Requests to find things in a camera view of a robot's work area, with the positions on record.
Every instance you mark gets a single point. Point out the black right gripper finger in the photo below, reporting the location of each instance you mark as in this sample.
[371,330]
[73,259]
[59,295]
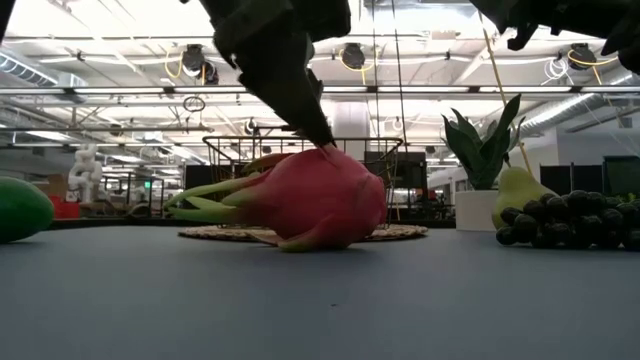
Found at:
[500,12]

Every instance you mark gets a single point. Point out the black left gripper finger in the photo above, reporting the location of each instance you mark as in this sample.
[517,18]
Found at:
[318,90]
[295,95]

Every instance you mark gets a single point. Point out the pink dragon fruit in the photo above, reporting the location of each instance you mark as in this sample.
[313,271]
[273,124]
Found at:
[310,195]

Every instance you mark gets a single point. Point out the yellow-green pear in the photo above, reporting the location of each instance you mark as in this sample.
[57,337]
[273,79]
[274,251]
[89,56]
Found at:
[517,187]

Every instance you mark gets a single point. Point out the black grape bunch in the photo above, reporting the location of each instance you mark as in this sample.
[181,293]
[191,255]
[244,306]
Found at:
[570,220]

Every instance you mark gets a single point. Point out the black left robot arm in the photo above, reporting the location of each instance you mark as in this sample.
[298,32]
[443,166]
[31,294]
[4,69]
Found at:
[5,15]

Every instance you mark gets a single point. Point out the round woven wicker placemat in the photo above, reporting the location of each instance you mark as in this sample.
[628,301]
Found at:
[400,231]

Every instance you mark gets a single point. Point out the black partition panel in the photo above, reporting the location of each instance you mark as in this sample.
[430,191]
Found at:
[580,177]

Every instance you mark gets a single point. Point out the potted plant in white pot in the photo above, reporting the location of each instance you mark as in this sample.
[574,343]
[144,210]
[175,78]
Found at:
[475,210]

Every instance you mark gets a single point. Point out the white humanoid robot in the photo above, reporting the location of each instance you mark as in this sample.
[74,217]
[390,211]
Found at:
[85,170]

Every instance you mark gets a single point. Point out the green lime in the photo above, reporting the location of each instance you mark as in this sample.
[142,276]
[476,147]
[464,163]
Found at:
[22,210]

